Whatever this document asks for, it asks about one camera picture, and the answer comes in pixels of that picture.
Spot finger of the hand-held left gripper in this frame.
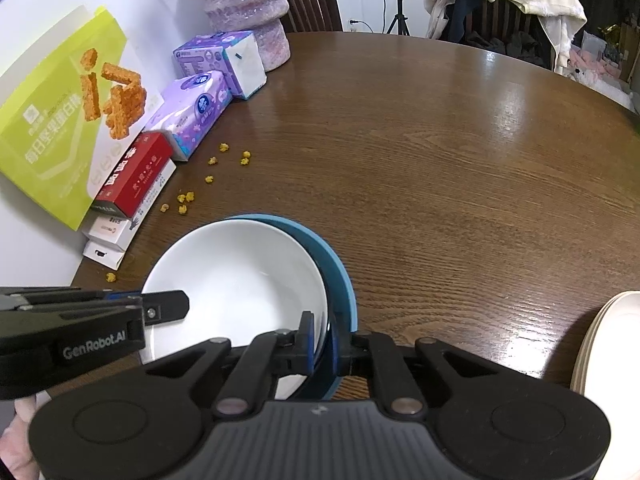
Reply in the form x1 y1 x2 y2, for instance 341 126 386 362
141 290 191 327
0 286 143 313

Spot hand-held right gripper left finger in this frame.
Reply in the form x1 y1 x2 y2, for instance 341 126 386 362
146 311 317 418

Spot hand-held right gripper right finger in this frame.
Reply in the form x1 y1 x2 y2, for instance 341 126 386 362
328 320 501 418

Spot blue bowl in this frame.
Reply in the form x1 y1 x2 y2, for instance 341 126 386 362
220 214 358 401

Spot white bowl with dark rim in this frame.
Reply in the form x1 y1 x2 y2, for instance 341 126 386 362
140 218 331 401

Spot person's left hand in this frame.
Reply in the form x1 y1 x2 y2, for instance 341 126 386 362
0 392 51 480

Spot small white flat box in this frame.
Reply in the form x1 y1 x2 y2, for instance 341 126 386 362
82 240 128 268

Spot red and white boxes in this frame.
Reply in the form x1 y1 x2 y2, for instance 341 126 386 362
81 160 177 253

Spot red box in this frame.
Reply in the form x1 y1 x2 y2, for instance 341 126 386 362
91 132 173 218

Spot scattered yellow crumbs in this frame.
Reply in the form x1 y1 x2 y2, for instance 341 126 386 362
102 142 253 283

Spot yellow-green snack bag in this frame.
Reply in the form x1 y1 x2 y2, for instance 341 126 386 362
0 6 166 232

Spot purple soft tissue pack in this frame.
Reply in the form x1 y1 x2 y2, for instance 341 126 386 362
141 70 233 162

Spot purple white tissue cube pack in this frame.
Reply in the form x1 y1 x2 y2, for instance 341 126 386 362
173 31 267 101

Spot purple ribbed vase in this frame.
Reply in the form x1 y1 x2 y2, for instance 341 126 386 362
194 0 292 72

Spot dark crumpled clothes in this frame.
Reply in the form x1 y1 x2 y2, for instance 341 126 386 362
462 30 548 68

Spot dark blue garment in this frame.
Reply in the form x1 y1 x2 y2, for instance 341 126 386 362
447 0 481 41

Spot white plush toy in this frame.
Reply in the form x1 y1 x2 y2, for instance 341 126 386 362
570 67 638 108

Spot dark wooden chair with clothes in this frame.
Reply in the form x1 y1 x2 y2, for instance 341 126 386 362
450 0 556 68

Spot pink blanket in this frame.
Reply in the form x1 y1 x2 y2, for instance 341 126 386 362
570 45 626 78

